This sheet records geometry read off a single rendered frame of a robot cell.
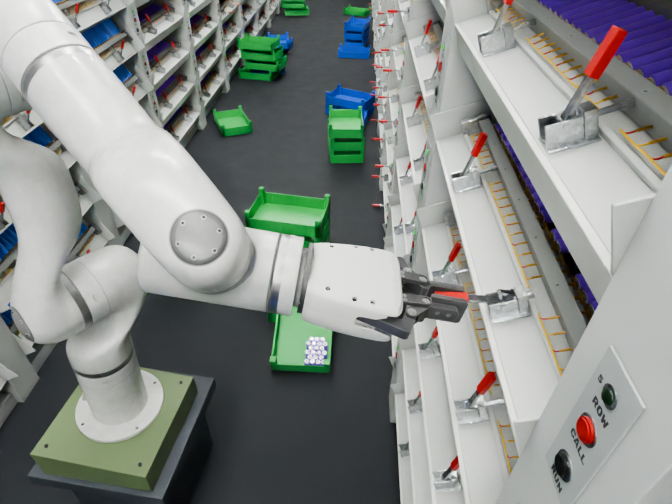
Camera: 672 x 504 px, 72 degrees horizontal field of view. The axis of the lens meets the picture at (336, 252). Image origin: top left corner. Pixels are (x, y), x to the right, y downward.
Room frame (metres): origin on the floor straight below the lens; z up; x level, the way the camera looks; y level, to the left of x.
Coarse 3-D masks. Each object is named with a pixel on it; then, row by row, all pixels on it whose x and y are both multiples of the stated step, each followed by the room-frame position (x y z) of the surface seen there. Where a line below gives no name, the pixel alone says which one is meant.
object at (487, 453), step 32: (448, 224) 0.78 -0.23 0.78; (448, 256) 0.63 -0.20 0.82; (480, 320) 0.52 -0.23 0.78; (448, 352) 0.47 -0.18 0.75; (480, 352) 0.46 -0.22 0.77; (448, 384) 0.41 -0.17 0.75; (480, 384) 0.36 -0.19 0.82; (480, 416) 0.35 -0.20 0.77; (480, 448) 0.31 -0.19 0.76; (512, 448) 0.30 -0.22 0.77; (480, 480) 0.27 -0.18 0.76
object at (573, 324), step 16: (480, 128) 0.77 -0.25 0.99; (496, 144) 0.68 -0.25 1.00; (480, 160) 0.67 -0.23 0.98; (496, 160) 0.63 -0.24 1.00; (512, 176) 0.58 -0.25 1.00; (512, 192) 0.54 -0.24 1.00; (512, 208) 0.53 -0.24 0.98; (528, 208) 0.50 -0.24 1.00; (512, 224) 0.49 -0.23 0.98; (528, 224) 0.47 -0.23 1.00; (528, 240) 0.44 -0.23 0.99; (544, 240) 0.43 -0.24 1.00; (544, 256) 0.40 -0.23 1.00; (544, 272) 0.38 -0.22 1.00; (560, 272) 0.37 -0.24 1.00; (560, 288) 0.35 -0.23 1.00; (560, 304) 0.33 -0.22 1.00; (576, 304) 0.33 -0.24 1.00; (560, 320) 0.32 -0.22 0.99; (576, 320) 0.31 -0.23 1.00; (576, 336) 0.29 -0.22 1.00; (560, 368) 0.27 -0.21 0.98
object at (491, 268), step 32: (448, 128) 0.80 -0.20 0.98; (448, 160) 0.72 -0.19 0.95; (480, 192) 0.60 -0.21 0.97; (480, 224) 0.52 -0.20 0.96; (480, 256) 0.46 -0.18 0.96; (480, 288) 0.40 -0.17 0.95; (512, 288) 0.39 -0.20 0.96; (544, 288) 0.38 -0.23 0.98; (512, 320) 0.34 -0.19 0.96; (544, 320) 0.33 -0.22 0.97; (512, 352) 0.30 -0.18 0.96; (544, 352) 0.30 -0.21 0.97; (512, 384) 0.27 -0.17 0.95; (544, 384) 0.26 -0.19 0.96; (512, 416) 0.23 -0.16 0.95
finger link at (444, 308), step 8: (432, 296) 0.35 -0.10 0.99; (440, 296) 0.35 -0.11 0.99; (448, 296) 0.35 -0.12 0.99; (432, 304) 0.35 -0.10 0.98; (440, 304) 0.35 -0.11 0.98; (448, 304) 0.35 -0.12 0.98; (456, 304) 0.35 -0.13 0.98; (464, 304) 0.35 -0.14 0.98; (408, 312) 0.33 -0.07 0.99; (416, 312) 0.33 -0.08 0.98; (424, 312) 0.34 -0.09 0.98; (432, 312) 0.34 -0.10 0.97; (440, 312) 0.34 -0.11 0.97; (448, 312) 0.34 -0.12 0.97; (456, 312) 0.34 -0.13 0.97; (464, 312) 0.35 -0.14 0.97; (416, 320) 0.33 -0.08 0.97; (440, 320) 0.35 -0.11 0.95; (448, 320) 0.34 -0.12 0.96; (456, 320) 0.35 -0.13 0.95
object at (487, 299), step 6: (444, 294) 0.36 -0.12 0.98; (450, 294) 0.36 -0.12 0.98; (456, 294) 0.36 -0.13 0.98; (462, 294) 0.36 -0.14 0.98; (498, 294) 0.36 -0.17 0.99; (468, 300) 0.35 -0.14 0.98; (474, 300) 0.36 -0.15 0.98; (480, 300) 0.36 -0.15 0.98; (486, 300) 0.36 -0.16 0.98; (492, 300) 0.36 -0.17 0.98; (498, 300) 0.36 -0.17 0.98; (504, 300) 0.35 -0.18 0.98
